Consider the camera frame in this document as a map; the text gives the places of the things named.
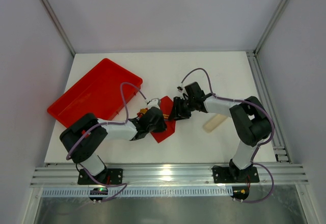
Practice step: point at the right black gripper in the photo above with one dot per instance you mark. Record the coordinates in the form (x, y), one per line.
(180, 107)

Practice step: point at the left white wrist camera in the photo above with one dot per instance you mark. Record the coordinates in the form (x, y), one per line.
(155, 102)

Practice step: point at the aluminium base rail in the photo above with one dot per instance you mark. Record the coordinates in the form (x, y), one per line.
(168, 175)

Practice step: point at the right aluminium side rail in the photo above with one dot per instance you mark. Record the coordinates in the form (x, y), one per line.
(279, 144)

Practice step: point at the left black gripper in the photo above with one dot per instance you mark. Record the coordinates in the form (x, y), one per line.
(158, 123)

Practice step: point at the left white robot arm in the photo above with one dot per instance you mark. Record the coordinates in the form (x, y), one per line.
(82, 139)

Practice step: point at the slotted white cable duct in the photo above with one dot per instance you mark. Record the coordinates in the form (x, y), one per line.
(137, 191)

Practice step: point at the red paper napkin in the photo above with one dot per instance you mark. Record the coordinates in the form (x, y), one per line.
(166, 107)

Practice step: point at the yellow plastic spoon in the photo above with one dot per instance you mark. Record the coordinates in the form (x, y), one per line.
(142, 112)

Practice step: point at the left aluminium frame post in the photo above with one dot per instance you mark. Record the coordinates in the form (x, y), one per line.
(54, 19)

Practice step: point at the red plastic tray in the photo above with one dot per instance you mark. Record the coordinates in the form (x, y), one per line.
(97, 92)

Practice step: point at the right aluminium frame post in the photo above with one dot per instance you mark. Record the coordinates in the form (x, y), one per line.
(277, 14)

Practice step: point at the aluminium frame post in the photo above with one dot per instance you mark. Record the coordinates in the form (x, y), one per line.
(54, 19)
(277, 14)

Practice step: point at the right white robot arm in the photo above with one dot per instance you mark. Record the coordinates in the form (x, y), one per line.
(250, 120)

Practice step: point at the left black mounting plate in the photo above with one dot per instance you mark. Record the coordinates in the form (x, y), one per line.
(111, 176)

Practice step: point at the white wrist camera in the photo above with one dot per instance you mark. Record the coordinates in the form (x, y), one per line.
(155, 102)
(180, 88)

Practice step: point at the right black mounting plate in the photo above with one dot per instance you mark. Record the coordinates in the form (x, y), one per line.
(234, 175)

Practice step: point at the black mounting plate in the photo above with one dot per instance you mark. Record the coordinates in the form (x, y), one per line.
(111, 176)
(234, 175)

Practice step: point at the cream utensil case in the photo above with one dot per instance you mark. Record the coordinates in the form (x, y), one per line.
(214, 122)

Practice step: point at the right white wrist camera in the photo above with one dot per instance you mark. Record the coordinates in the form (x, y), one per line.
(180, 88)

